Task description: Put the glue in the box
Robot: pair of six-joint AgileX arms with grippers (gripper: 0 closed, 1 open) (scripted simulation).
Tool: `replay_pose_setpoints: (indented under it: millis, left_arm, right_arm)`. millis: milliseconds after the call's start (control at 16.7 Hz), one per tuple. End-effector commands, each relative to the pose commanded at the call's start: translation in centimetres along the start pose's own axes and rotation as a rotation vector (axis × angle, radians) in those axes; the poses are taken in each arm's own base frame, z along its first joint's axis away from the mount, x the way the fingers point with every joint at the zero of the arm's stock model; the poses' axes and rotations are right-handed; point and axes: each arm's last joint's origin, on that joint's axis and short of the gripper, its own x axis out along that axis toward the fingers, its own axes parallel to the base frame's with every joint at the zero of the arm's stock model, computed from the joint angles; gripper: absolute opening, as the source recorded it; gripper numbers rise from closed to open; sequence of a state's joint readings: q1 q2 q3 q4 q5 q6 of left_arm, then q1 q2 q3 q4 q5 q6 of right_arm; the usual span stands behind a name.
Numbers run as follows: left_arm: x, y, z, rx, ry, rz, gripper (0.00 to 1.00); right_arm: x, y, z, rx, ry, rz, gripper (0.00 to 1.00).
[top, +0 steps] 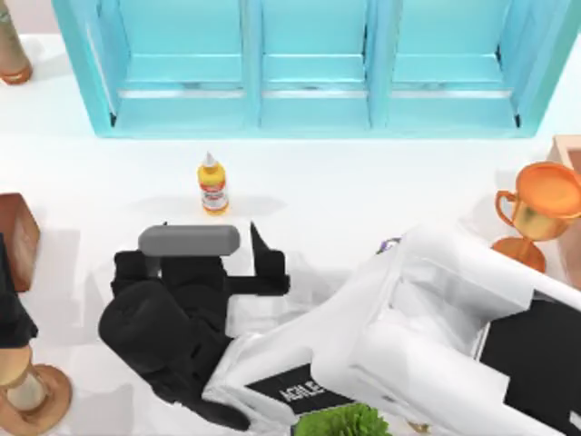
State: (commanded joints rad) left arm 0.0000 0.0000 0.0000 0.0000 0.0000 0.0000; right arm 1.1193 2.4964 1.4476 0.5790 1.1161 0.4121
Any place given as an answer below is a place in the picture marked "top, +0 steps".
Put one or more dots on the pale grey rounded box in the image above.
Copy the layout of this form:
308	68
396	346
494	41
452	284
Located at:
188	240

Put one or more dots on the yellow bottle with white cap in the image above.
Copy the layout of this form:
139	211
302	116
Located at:
213	188

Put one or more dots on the small purple and white thing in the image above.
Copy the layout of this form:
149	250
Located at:
389	243

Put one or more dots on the brown wooden block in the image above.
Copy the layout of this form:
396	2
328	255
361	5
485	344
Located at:
18	236

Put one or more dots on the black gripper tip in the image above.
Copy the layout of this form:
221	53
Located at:
13	309

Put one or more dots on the green leafy plant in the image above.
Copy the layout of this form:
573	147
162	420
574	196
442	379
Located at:
342	422

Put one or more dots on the light blue rack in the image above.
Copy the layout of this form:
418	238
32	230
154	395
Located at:
313	68

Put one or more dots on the brown tapered bottle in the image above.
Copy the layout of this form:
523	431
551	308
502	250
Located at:
11	50

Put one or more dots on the orange gold trophy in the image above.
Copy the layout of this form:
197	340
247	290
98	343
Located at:
542	200

